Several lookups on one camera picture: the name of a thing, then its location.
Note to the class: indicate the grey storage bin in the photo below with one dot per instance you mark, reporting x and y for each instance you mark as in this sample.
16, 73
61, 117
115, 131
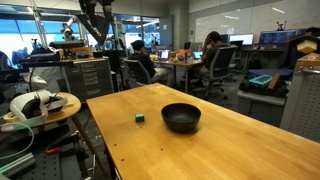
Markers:
268, 109

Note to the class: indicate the green cube block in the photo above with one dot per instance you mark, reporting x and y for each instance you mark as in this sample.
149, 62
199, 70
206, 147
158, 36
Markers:
139, 117

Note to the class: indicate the grey drawer cabinet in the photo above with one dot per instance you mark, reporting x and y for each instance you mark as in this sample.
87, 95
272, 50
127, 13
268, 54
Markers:
89, 78

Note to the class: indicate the black bowl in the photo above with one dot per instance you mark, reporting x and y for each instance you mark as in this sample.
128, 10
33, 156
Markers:
180, 117

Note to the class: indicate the grey perforated cabinet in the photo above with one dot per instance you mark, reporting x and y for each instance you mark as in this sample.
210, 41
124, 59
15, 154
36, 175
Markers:
301, 114

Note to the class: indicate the grey office chair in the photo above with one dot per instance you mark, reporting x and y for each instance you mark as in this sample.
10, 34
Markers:
219, 70

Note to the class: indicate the person in dark shirt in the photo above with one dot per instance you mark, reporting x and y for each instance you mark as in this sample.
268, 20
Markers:
145, 63

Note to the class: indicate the wide dark monitor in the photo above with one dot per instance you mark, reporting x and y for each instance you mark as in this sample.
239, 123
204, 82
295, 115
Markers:
276, 37

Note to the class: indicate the computer monitor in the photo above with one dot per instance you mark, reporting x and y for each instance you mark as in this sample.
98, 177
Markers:
246, 39

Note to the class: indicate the open laptop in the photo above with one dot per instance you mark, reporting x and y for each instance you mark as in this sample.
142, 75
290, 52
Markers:
163, 55

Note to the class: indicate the person holding head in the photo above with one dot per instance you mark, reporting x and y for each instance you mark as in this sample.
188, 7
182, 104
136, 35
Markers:
212, 44

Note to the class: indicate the round wooden side table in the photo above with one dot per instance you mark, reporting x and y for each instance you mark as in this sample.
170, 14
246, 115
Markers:
70, 111

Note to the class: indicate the background desk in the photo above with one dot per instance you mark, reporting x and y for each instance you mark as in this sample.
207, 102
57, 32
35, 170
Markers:
172, 64

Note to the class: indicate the dark office chair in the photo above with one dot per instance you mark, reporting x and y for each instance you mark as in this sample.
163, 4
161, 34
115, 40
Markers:
142, 76

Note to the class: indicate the teal tray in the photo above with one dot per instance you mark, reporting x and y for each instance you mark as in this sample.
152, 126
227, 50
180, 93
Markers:
261, 80

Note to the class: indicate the white VR headset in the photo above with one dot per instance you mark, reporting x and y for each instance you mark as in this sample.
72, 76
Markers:
32, 108

